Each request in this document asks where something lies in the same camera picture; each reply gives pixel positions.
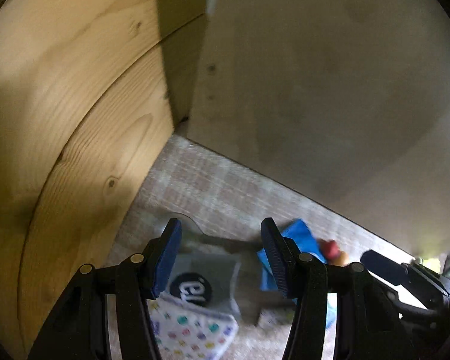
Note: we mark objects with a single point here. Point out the white patterned lighter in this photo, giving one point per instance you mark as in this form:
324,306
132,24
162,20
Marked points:
185,331

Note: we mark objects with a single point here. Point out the large plywood back board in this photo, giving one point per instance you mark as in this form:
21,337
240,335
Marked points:
345,101

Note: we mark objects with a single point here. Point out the pine wood side panel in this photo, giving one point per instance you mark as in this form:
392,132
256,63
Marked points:
90,92

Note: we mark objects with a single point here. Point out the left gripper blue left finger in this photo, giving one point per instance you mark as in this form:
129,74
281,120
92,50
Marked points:
142,277

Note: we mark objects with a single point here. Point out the red orange toy keychain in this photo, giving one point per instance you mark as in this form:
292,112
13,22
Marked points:
333,253

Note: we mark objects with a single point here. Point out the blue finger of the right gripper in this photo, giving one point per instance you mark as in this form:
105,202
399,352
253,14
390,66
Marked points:
417,279

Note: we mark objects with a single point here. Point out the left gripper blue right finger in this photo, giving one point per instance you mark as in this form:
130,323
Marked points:
303,277

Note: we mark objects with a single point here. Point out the beige checkered tablecloth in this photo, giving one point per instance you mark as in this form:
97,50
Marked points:
230,201

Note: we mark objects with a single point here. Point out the silver metal tin box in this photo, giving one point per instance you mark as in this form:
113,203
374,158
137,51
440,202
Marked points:
207,280

